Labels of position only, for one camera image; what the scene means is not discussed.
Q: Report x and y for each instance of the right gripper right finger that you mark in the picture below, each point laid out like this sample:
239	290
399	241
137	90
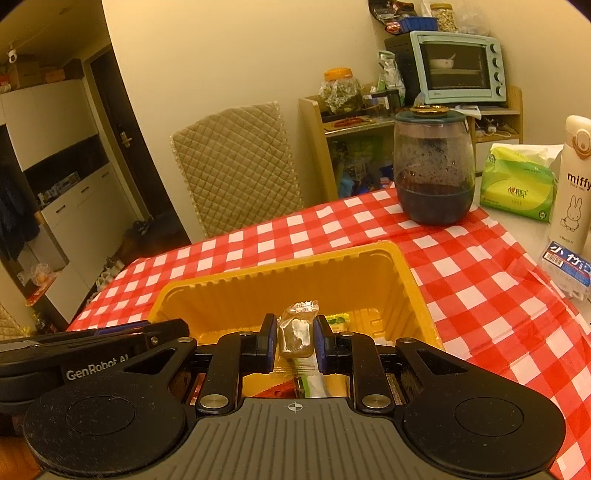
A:
356	356

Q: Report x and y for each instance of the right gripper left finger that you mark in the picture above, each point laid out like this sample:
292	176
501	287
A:
233	357

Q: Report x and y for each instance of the yellow green candy packet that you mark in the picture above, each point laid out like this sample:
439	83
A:
339	322

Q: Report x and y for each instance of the clear grey snack packet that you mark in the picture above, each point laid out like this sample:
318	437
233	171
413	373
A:
310	380

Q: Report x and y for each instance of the clear tan candy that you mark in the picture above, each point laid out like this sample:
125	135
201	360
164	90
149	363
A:
296	329

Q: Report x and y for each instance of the red snack packet pile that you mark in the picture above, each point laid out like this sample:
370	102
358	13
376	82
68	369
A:
273	385

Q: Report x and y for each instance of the orange plastic tray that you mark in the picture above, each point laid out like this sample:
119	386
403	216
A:
373	283

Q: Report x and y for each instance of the beige quilted side chair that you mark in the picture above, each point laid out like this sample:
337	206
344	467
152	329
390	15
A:
9	327

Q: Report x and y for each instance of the red white checkered tablecloth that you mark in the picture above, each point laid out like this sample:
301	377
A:
490	303

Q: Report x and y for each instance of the white cabinet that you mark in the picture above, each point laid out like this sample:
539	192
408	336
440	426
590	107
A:
77	192

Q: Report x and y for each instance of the dark door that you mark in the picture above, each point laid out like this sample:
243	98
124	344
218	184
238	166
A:
164	230

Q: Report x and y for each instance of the wooden shelf unit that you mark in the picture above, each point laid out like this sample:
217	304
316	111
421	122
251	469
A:
355	155

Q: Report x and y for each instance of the dark glass jar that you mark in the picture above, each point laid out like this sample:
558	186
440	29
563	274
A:
434	164

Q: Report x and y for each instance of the blue white tissue packet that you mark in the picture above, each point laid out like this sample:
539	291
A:
568	270

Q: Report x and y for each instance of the green tissue pack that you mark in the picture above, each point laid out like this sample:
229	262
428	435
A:
518	179

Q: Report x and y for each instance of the orange lid snack jar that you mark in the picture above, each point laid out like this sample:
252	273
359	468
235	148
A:
341	92

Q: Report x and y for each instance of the white miffy thermos bottle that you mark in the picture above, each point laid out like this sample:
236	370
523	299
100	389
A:
570	220

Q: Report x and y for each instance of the green white pouch on shelf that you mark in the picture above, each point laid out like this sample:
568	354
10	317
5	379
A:
390	77

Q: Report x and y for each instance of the light blue toaster oven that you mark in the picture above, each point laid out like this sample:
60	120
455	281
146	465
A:
478	75

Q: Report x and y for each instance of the white bowl in oven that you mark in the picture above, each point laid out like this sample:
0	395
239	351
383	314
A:
442	63

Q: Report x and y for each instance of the blue small box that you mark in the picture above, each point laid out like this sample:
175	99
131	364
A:
418	23

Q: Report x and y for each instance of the dark snack bag on oven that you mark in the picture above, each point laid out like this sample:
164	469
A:
390	13

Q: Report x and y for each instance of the glass jar of nuts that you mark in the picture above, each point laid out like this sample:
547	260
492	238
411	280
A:
445	16

